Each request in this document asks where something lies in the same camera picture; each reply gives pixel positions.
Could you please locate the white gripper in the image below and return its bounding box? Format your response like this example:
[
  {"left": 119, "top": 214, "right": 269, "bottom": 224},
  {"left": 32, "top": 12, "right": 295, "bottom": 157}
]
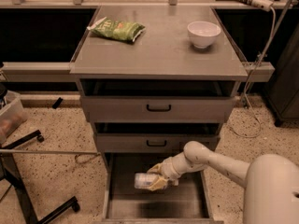
[{"left": 147, "top": 154, "right": 189, "bottom": 191}]

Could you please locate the clear plastic water bottle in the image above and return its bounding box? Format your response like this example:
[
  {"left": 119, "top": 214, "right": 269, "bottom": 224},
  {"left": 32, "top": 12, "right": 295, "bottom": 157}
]
[{"left": 134, "top": 173, "right": 159, "bottom": 190}]

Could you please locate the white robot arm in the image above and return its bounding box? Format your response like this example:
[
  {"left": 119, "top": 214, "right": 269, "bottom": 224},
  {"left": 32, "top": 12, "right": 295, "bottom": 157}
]
[{"left": 149, "top": 141, "right": 299, "bottom": 224}]

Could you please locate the grey bottom drawer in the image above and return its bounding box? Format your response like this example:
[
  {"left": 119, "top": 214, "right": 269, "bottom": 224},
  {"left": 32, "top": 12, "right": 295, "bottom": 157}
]
[{"left": 101, "top": 153, "right": 224, "bottom": 224}]

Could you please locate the grey drawer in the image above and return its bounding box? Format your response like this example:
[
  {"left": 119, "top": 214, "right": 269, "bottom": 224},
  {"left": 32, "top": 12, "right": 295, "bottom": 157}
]
[
  {"left": 93, "top": 122, "right": 221, "bottom": 153},
  {"left": 101, "top": 153, "right": 224, "bottom": 224},
  {"left": 79, "top": 78, "right": 235, "bottom": 123}
]

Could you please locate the grey middle drawer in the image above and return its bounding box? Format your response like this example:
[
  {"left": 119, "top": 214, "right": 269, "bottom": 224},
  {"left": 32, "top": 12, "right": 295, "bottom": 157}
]
[{"left": 93, "top": 122, "right": 221, "bottom": 153}]

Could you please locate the grey top drawer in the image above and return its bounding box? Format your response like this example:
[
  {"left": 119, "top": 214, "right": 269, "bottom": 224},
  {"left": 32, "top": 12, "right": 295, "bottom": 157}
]
[{"left": 79, "top": 78, "right": 235, "bottom": 123}]

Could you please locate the grey drawer cabinet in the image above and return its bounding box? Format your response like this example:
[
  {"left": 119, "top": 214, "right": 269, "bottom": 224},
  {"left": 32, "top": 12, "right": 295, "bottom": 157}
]
[{"left": 70, "top": 4, "right": 249, "bottom": 224}]

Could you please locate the white ceramic bowl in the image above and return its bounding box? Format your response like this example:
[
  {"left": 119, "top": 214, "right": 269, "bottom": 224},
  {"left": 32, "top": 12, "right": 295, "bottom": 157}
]
[{"left": 187, "top": 21, "right": 221, "bottom": 49}]

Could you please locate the green chip bag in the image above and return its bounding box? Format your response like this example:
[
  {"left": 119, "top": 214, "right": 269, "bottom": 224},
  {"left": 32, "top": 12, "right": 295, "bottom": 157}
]
[{"left": 87, "top": 17, "right": 146, "bottom": 43}]

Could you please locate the dark side cabinet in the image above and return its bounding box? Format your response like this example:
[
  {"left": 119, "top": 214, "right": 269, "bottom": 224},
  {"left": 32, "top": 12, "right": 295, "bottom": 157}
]
[{"left": 263, "top": 25, "right": 299, "bottom": 127}]

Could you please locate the black rolling stand base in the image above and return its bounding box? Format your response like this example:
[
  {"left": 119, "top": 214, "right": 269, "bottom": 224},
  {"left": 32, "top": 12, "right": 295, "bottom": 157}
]
[{"left": 0, "top": 130, "right": 80, "bottom": 224}]

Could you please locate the clear plastic storage bin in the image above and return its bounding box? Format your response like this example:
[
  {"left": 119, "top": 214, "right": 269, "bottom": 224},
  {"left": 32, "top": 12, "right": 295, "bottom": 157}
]
[{"left": 0, "top": 91, "right": 27, "bottom": 144}]

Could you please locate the metal horizontal rod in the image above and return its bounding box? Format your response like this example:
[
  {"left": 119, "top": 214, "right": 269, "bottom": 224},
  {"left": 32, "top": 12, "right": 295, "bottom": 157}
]
[{"left": 0, "top": 149, "right": 100, "bottom": 155}]

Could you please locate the black middle drawer handle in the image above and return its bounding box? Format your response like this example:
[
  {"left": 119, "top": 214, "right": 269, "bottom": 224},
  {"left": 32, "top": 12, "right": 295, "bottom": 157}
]
[{"left": 146, "top": 140, "right": 167, "bottom": 147}]

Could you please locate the black drawer handle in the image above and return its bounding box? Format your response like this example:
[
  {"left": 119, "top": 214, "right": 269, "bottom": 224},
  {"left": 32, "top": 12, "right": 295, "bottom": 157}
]
[
  {"left": 146, "top": 140, "right": 167, "bottom": 147},
  {"left": 146, "top": 105, "right": 172, "bottom": 112}
]

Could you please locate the black top drawer handle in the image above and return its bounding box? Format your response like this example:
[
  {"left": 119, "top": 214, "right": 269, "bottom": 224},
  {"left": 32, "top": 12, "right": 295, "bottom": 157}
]
[{"left": 146, "top": 105, "right": 172, "bottom": 112}]

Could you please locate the white power cable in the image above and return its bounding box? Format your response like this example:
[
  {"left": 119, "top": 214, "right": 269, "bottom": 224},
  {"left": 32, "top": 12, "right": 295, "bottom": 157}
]
[{"left": 228, "top": 7, "right": 278, "bottom": 139}]

